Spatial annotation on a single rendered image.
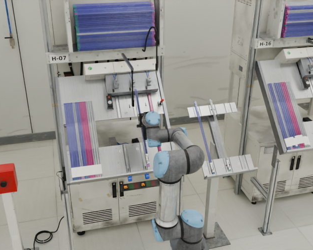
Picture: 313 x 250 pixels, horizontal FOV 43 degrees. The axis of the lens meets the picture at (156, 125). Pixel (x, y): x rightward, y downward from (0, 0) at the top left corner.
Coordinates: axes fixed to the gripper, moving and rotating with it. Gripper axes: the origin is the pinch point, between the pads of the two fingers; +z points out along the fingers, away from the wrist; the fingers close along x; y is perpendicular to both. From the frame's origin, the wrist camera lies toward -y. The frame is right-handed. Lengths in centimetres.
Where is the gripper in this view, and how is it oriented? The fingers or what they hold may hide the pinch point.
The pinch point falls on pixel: (141, 126)
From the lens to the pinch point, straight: 244.3
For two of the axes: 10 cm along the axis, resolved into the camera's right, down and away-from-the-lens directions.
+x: -9.7, 1.1, -2.3
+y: -1.3, -9.9, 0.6
